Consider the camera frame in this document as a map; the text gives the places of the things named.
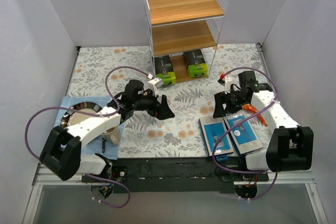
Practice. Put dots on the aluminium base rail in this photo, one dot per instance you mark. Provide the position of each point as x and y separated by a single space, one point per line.
173 190

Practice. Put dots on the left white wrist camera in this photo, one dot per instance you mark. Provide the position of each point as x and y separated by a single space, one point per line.
153 83

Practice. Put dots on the orange BIC razor pack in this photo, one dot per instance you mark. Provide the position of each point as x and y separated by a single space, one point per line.
252 109

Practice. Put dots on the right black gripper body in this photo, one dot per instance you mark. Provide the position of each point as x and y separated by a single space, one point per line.
224 100

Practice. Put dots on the white wire wooden shelf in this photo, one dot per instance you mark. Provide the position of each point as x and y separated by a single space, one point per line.
176 26

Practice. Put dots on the floral table mat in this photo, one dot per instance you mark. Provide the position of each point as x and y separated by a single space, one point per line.
103 70

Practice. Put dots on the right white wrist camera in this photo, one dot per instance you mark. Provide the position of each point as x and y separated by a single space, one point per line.
226 82

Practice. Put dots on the blue harry's razor box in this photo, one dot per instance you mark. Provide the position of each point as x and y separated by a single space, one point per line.
243 136
212 130

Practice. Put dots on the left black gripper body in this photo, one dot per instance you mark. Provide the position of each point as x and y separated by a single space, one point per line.
157 106

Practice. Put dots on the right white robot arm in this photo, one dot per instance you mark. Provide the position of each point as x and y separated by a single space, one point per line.
291 145

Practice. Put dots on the black green razor box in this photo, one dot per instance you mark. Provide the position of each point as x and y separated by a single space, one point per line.
195 63
164 70

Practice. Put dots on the dark knife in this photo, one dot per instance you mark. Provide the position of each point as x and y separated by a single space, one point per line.
103 146

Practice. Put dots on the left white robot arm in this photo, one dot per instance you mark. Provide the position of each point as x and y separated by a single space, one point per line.
62 152

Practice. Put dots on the blue checked cloth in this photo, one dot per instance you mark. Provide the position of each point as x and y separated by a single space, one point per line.
95 146

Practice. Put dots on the beige ceramic mug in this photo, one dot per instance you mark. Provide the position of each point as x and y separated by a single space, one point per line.
112 135

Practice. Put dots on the dark rimmed ceramic plate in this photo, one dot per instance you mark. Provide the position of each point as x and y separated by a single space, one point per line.
70 118

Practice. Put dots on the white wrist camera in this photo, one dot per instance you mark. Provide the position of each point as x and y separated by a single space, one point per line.
226 82
153 83

